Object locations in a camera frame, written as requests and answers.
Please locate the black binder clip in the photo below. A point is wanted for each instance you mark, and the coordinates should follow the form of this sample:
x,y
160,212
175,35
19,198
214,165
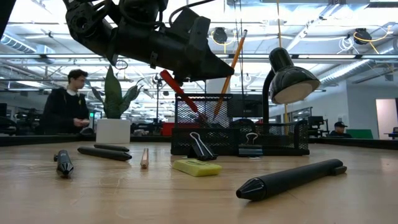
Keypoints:
x,y
250,151
199,154

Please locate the yellow eraser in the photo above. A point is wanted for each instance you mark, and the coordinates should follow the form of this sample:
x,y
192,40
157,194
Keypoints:
x,y
197,168

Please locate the green plant in white pot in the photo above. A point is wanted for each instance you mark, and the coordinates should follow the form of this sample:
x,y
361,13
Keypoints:
x,y
113,130

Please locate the black desk lamp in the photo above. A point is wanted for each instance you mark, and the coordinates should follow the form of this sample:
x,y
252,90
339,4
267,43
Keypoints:
x,y
289,77

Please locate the black monitor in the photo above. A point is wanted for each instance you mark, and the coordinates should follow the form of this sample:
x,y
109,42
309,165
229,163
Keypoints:
x,y
248,107

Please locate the green panel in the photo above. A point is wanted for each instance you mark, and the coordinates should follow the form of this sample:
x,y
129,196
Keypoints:
x,y
360,133

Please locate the black aluminium table frame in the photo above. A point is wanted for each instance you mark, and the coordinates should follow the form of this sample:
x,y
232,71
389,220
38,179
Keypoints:
x,y
31,140

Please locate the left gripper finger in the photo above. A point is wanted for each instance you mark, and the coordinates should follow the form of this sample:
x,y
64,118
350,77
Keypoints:
x,y
214,70

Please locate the black pen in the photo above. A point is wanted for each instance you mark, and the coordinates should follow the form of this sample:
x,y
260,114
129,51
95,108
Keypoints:
x,y
63,163
112,148
289,179
104,154

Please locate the black mesh desk organizer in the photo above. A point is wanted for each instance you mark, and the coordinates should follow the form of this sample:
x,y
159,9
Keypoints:
x,y
217,141

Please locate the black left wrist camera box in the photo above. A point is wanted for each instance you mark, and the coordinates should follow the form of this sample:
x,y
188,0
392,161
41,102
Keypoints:
x,y
185,21

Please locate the red box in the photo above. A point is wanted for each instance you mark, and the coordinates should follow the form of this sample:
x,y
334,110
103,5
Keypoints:
x,y
168,129

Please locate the person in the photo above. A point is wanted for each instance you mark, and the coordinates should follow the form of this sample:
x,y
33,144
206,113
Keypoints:
x,y
339,132
65,109

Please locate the orange pencil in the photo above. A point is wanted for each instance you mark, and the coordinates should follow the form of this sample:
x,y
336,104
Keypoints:
x,y
237,49
144,158

